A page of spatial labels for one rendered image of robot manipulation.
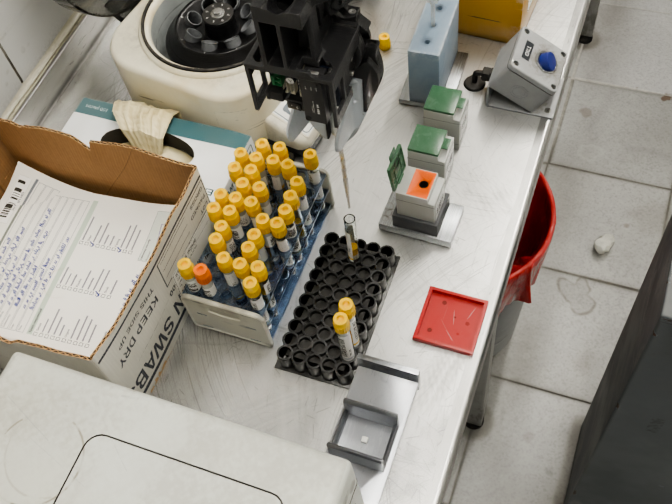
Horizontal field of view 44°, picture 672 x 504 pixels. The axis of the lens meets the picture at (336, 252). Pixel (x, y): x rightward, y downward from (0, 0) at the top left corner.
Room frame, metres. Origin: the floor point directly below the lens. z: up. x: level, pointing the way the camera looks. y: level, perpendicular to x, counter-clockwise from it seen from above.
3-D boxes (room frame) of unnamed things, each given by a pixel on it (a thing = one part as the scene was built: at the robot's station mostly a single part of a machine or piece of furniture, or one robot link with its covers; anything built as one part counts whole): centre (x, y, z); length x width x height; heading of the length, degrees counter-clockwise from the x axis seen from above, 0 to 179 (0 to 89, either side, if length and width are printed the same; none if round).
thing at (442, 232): (0.55, -0.11, 0.89); 0.09 x 0.05 x 0.04; 59
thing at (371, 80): (0.48, -0.04, 1.21); 0.05 x 0.02 x 0.09; 60
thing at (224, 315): (0.53, 0.08, 0.91); 0.20 x 0.10 x 0.07; 150
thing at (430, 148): (0.61, -0.14, 0.91); 0.05 x 0.04 x 0.07; 60
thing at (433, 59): (0.76, -0.17, 0.92); 0.10 x 0.07 x 0.10; 152
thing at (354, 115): (0.47, -0.03, 1.17); 0.06 x 0.03 x 0.09; 150
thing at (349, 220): (0.50, -0.02, 0.93); 0.01 x 0.01 x 0.10
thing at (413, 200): (0.55, -0.11, 0.92); 0.05 x 0.04 x 0.06; 59
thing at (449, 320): (0.41, -0.11, 0.88); 0.07 x 0.07 x 0.01; 60
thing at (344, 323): (0.45, 0.01, 0.93); 0.17 x 0.09 x 0.11; 151
